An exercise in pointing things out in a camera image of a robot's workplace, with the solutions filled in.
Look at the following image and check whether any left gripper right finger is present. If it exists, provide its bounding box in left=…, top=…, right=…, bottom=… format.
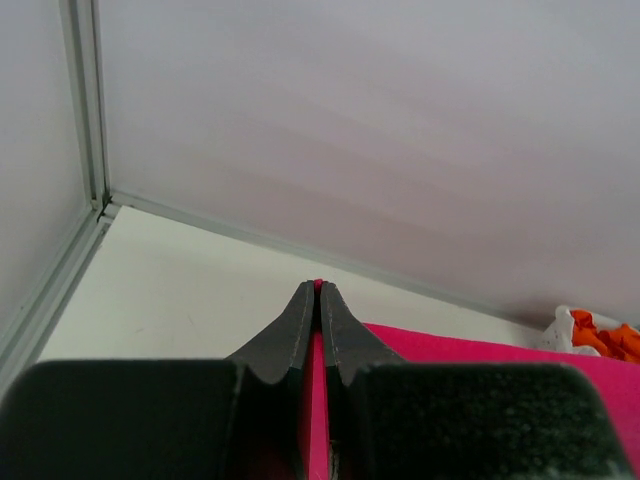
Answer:
left=319, top=282, right=405, bottom=388

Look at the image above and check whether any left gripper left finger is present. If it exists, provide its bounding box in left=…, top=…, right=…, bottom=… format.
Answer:
left=227, top=280, right=316, bottom=384

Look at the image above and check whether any crimson pink t shirt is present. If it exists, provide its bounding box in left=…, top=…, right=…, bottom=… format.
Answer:
left=299, top=277, right=640, bottom=480

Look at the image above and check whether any white plastic laundry basket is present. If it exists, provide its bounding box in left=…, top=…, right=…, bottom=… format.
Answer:
left=538, top=305, right=600, bottom=357

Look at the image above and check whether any orange t shirt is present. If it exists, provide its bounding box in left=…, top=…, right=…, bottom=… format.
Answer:
left=570, top=309, right=639, bottom=364

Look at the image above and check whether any left aluminium frame post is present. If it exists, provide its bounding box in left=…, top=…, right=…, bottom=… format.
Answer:
left=59, top=0, right=111, bottom=212

